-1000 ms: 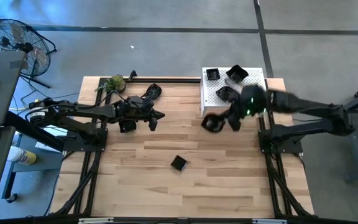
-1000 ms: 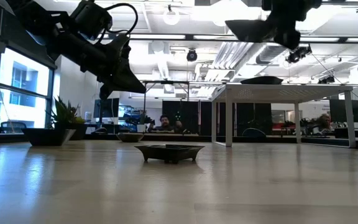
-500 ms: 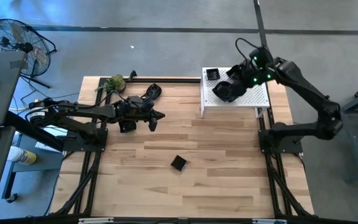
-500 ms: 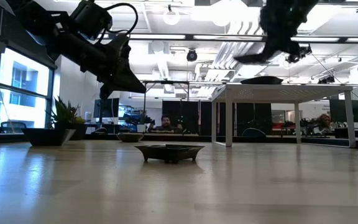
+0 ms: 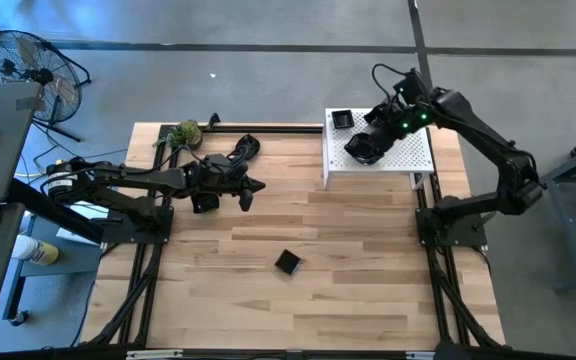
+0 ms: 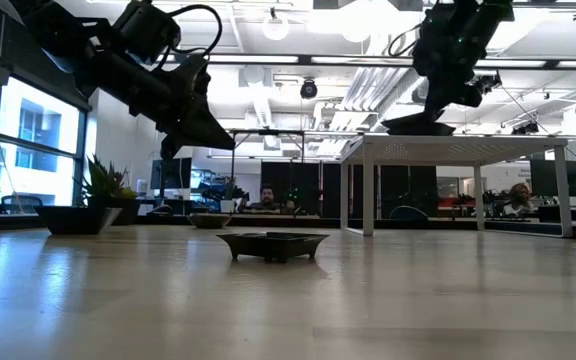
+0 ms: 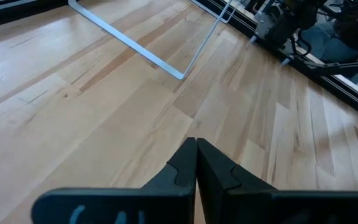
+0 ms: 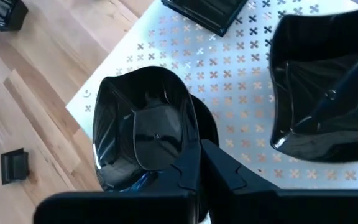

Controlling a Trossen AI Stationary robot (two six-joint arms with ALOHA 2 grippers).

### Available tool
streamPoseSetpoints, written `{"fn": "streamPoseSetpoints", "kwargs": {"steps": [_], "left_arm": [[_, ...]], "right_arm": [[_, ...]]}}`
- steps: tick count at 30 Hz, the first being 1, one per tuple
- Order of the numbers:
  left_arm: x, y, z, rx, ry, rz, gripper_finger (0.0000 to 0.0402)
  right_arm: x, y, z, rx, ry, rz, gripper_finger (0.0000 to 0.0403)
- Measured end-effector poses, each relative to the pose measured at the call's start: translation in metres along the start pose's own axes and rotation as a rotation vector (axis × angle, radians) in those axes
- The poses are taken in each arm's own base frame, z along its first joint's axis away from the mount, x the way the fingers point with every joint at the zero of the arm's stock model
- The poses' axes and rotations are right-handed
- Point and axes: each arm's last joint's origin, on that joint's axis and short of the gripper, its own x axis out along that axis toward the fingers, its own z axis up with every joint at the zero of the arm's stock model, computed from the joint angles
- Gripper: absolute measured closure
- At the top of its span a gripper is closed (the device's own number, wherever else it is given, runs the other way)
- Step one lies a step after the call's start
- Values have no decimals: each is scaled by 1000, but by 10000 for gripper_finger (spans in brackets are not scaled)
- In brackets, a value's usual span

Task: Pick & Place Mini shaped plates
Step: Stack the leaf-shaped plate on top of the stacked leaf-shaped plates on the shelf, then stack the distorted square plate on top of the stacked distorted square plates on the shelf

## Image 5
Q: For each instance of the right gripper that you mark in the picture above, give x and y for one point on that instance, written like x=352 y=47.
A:
x=395 y=124

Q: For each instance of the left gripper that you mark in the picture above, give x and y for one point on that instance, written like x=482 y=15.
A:
x=228 y=180

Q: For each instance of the black square mini plate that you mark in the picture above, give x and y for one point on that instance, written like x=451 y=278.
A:
x=287 y=262
x=342 y=119

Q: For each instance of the black leaf-shaped mini plate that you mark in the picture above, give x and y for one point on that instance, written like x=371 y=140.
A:
x=253 y=145

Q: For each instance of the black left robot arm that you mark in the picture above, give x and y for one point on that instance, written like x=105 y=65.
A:
x=133 y=176

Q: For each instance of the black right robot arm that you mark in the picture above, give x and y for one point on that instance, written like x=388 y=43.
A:
x=478 y=135

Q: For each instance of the white perforated riser shelf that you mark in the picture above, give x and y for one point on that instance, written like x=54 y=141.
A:
x=418 y=155

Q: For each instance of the potted green succulent plant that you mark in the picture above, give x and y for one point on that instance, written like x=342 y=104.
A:
x=187 y=135

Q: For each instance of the yellow power connector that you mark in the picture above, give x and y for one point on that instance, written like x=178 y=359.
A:
x=59 y=165

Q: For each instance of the grey lower shelf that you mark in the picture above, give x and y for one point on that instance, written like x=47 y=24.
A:
x=68 y=260

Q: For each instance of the white and yellow bottle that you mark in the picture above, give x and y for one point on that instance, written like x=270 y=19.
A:
x=38 y=251

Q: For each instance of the black floor fan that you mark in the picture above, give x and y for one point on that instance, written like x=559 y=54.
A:
x=43 y=76

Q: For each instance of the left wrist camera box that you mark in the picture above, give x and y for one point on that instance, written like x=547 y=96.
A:
x=246 y=201

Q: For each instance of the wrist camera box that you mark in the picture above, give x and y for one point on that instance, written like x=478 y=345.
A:
x=410 y=87
x=246 y=201

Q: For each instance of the black aluminium table frame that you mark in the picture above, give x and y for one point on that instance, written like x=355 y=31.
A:
x=278 y=129

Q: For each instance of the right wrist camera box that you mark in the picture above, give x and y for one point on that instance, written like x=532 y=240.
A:
x=410 y=87

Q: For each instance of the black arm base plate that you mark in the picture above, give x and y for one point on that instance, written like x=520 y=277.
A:
x=118 y=235
x=468 y=235

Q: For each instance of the silver metal bracket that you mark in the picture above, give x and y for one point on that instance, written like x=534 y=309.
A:
x=433 y=355
x=155 y=354

